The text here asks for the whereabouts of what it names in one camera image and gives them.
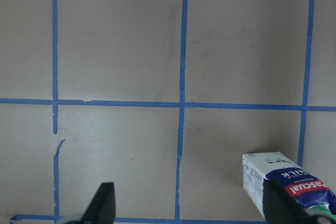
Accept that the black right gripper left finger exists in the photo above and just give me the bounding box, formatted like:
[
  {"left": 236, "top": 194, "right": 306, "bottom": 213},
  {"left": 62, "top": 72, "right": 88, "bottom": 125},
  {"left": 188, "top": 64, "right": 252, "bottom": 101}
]
[{"left": 81, "top": 182, "right": 116, "bottom": 224}]

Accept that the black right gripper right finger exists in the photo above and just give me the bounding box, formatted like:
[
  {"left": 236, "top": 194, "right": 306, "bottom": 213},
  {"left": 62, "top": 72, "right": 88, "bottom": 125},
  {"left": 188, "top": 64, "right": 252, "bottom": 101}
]
[{"left": 263, "top": 180, "right": 318, "bottom": 224}]

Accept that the Pascual milk carton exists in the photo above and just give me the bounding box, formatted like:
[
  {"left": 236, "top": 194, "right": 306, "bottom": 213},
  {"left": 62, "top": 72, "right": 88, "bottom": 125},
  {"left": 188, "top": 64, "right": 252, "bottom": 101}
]
[{"left": 242, "top": 152, "right": 335, "bottom": 216}]

